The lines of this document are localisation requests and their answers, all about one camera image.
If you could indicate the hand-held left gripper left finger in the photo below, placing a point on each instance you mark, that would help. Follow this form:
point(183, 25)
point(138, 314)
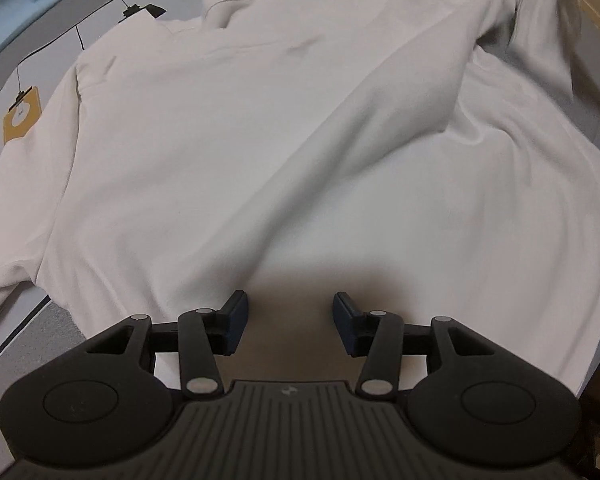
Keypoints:
point(237, 319)

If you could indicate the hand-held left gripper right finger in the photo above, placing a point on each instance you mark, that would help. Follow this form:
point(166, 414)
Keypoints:
point(343, 319)

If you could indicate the white shirt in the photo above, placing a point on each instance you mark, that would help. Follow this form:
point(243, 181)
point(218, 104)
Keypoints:
point(230, 160)

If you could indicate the grey deer print bedsheet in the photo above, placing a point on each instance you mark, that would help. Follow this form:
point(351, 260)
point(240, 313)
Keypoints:
point(55, 35)

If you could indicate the light blue blanket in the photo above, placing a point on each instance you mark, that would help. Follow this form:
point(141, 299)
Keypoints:
point(20, 5)

